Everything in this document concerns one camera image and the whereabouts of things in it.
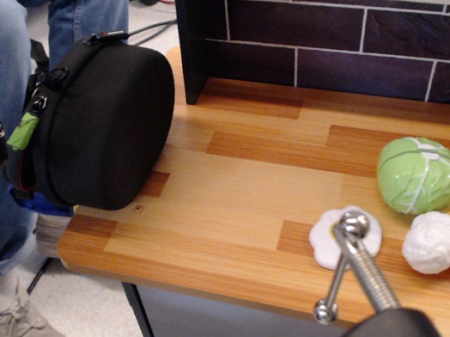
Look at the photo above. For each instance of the green tape zipper pull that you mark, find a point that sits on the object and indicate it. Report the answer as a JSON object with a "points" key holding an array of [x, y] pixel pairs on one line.
{"points": [[21, 136]]}

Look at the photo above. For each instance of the black zipper case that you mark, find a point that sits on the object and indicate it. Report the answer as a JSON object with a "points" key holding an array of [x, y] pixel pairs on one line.
{"points": [[105, 112]]}

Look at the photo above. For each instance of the blue clamp under case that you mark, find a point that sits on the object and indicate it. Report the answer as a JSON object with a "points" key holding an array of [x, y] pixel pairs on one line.
{"points": [[39, 204]]}

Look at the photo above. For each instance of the grey cabinet front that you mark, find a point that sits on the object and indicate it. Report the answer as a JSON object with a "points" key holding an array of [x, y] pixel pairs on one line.
{"points": [[163, 313]]}

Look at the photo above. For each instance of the white toy fried egg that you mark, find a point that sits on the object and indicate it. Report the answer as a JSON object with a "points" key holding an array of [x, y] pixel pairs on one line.
{"points": [[325, 247]]}

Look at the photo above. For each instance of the dark brick backsplash shelf unit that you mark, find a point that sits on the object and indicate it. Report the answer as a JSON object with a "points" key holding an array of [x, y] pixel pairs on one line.
{"points": [[392, 48]]}

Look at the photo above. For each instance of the green toy cabbage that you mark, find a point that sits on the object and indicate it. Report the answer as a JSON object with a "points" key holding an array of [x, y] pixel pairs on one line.
{"points": [[414, 175]]}

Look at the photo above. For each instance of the black clamp body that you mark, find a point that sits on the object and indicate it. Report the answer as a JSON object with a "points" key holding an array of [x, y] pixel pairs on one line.
{"points": [[400, 322]]}

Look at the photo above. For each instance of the white toy cauliflower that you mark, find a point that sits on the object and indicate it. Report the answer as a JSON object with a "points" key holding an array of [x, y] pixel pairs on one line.
{"points": [[427, 245]]}

